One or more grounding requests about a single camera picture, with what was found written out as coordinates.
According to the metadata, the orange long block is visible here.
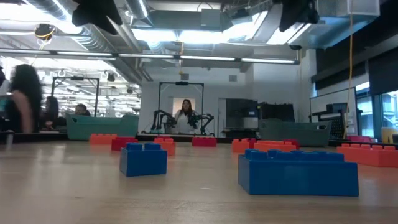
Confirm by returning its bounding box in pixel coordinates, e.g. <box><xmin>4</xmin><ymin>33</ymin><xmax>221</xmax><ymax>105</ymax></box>
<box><xmin>253</xmin><ymin>140</ymin><xmax>298</xmax><ymax>153</ymax></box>
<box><xmin>336</xmin><ymin>142</ymin><xmax>398</xmax><ymax>169</ymax></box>
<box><xmin>89</xmin><ymin>133</ymin><xmax>118</xmax><ymax>146</ymax></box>

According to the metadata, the blue small square block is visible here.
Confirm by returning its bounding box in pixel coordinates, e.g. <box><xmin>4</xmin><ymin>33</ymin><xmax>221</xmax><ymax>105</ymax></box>
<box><xmin>119</xmin><ymin>142</ymin><xmax>168</xmax><ymax>178</ymax></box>

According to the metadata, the blue long block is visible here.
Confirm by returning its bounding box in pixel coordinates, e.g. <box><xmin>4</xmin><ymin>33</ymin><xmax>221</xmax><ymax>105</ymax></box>
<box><xmin>238</xmin><ymin>149</ymin><xmax>360</xmax><ymax>197</ymax></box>

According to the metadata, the yellow drum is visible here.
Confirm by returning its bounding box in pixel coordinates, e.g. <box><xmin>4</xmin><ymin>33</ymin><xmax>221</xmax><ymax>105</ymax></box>
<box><xmin>381</xmin><ymin>126</ymin><xmax>398</xmax><ymax>144</ymax></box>

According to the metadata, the black aluminium table frame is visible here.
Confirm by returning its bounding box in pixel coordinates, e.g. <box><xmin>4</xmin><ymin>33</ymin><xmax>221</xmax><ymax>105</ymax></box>
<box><xmin>0</xmin><ymin>132</ymin><xmax>398</xmax><ymax>149</ymax></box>

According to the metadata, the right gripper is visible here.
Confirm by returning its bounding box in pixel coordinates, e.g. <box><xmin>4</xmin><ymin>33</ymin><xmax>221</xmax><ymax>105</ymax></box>
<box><xmin>278</xmin><ymin>0</ymin><xmax>321</xmax><ymax>33</ymax></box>

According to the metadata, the teal plastic bin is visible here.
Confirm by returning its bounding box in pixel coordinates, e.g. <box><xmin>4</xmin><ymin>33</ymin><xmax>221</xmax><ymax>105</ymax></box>
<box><xmin>65</xmin><ymin>113</ymin><xmax>140</xmax><ymax>141</ymax></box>

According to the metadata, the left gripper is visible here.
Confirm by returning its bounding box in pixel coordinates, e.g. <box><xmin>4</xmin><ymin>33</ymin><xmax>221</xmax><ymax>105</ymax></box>
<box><xmin>71</xmin><ymin>0</ymin><xmax>124</xmax><ymax>35</ymax></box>

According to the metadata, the pink low container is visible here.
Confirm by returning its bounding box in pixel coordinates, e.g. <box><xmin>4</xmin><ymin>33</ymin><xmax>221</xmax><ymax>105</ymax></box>
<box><xmin>346</xmin><ymin>135</ymin><xmax>378</xmax><ymax>144</ymax></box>

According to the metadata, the black gantry frame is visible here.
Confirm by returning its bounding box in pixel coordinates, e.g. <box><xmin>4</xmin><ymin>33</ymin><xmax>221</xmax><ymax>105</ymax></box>
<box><xmin>157</xmin><ymin>81</ymin><xmax>205</xmax><ymax>135</ymax></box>
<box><xmin>51</xmin><ymin>76</ymin><xmax>100</xmax><ymax>118</ymax></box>

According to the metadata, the black cabinet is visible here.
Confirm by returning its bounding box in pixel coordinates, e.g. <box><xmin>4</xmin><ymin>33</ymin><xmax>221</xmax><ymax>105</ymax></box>
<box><xmin>257</xmin><ymin>102</ymin><xmax>295</xmax><ymax>123</ymax></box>
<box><xmin>225</xmin><ymin>98</ymin><xmax>259</xmax><ymax>130</ymax></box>

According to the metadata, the red long block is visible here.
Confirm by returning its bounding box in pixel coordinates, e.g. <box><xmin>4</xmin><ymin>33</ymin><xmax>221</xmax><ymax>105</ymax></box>
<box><xmin>192</xmin><ymin>136</ymin><xmax>218</xmax><ymax>147</ymax></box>

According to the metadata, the orange small square block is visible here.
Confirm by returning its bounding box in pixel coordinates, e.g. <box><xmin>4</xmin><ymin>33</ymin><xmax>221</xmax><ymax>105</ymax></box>
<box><xmin>154</xmin><ymin>138</ymin><xmax>177</xmax><ymax>157</ymax></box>
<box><xmin>231</xmin><ymin>138</ymin><xmax>251</xmax><ymax>154</ymax></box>

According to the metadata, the long ceiling light bar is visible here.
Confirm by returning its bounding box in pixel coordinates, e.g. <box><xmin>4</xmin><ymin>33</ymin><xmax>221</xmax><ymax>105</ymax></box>
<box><xmin>0</xmin><ymin>48</ymin><xmax>301</xmax><ymax>65</ymax></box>

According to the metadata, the dark grey-blue plastic bin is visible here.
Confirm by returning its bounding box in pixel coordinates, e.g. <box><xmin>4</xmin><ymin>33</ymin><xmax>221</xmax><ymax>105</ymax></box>
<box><xmin>258</xmin><ymin>118</ymin><xmax>333</xmax><ymax>147</ymax></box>

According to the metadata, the black yellow cord reel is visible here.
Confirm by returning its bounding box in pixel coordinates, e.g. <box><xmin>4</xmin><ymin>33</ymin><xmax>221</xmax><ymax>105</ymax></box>
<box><xmin>34</xmin><ymin>23</ymin><xmax>57</xmax><ymax>41</ymax></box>

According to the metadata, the person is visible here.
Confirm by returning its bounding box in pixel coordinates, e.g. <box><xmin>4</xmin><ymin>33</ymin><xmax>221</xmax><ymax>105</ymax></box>
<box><xmin>73</xmin><ymin>103</ymin><xmax>91</xmax><ymax>118</ymax></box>
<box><xmin>173</xmin><ymin>98</ymin><xmax>200</xmax><ymax>135</ymax></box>
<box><xmin>4</xmin><ymin>63</ymin><xmax>44</xmax><ymax>134</ymax></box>
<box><xmin>43</xmin><ymin>95</ymin><xmax>60</xmax><ymax>130</ymax></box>

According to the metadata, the black perforated rack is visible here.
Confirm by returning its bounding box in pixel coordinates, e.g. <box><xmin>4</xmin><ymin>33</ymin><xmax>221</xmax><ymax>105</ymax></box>
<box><xmin>312</xmin><ymin>103</ymin><xmax>351</xmax><ymax>140</ymax></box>

